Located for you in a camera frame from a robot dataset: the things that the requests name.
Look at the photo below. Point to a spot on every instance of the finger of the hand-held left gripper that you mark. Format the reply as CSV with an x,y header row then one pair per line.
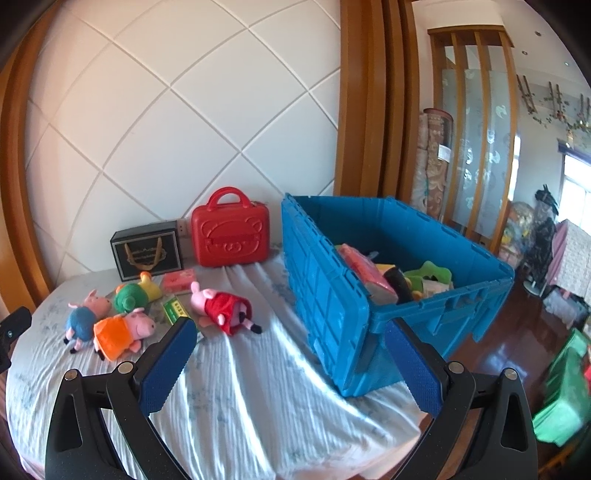
x,y
11,330

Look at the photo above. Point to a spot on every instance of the flower vine wall decoration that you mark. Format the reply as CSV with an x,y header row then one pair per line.
x,y
558,106

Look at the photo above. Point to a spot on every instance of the black gift box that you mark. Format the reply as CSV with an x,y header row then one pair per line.
x,y
147,251

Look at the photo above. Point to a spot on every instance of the green box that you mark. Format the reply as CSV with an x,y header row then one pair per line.
x,y
174,310

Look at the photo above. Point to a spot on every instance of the window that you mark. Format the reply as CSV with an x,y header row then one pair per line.
x,y
577,175

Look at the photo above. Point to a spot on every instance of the yellow green plush toy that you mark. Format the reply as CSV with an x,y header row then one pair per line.
x,y
131,295

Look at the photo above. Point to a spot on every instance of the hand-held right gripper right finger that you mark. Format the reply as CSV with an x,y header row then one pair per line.
x,y
415,369

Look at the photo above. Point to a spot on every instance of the wooden frosted glass partition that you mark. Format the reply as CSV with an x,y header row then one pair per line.
x,y
478,138

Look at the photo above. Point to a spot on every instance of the wall socket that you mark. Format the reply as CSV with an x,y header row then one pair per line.
x,y
183,227

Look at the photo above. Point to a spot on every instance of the pink tissue pack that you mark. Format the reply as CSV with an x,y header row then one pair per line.
x,y
367,272

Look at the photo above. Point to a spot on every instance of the orange pig plush toy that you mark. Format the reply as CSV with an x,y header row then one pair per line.
x,y
115,334

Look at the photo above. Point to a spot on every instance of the blue pig plush toy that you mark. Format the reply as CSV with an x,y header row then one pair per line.
x,y
83,321

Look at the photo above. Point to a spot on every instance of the wooden pillar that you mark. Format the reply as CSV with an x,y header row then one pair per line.
x,y
364,92

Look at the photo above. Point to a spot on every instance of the red toy suitcase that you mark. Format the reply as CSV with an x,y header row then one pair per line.
x,y
228,235

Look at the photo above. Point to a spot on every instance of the red pig plush toy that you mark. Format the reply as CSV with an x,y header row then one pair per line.
x,y
224,307

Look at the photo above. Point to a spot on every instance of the blue plastic crate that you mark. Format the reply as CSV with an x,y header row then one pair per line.
x,y
323,286

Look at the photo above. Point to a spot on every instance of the floral cloth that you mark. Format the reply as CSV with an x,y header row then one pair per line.
x,y
575,258

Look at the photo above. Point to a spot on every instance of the pink packet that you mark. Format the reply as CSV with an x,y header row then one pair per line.
x,y
179,279

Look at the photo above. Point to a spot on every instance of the black plush toy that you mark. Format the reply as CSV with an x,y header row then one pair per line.
x,y
399,284

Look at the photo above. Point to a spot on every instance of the rolled patterned carpet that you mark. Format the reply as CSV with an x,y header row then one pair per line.
x,y
419,161
441,175

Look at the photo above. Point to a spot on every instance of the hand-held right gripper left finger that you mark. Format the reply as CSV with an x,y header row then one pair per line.
x,y
168,364

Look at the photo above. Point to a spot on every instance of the white packet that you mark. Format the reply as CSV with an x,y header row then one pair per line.
x,y
434,290

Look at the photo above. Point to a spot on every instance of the white round stand base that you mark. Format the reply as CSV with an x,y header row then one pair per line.
x,y
535,288

